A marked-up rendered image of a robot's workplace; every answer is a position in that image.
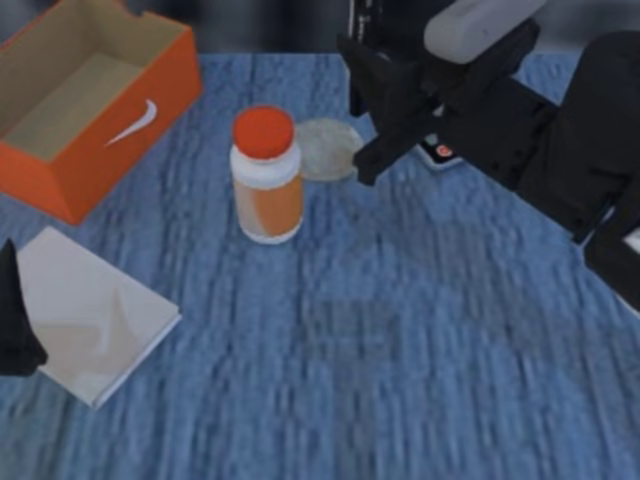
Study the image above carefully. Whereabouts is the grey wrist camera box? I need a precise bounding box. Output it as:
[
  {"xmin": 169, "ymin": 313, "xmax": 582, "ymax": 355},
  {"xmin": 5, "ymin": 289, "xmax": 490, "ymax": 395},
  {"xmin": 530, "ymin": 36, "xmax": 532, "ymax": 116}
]
[{"xmin": 423, "ymin": 0, "xmax": 549, "ymax": 65}]

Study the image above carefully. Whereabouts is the orange bottle with orange cap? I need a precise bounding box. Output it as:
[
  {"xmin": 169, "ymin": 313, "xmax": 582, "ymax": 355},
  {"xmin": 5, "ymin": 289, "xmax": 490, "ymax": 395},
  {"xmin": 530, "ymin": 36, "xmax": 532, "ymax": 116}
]
[{"xmin": 229, "ymin": 106, "xmax": 304, "ymax": 246}]

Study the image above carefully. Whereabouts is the white notebook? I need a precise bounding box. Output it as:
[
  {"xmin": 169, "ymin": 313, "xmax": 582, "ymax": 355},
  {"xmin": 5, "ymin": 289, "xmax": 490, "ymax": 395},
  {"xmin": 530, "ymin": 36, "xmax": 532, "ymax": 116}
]
[{"xmin": 16, "ymin": 225, "xmax": 182, "ymax": 411}]

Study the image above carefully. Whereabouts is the orange shoe box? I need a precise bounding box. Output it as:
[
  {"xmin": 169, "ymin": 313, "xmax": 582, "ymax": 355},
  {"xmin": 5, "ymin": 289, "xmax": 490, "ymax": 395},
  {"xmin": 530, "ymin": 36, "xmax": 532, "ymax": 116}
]
[{"xmin": 0, "ymin": 0, "xmax": 204, "ymax": 226}]

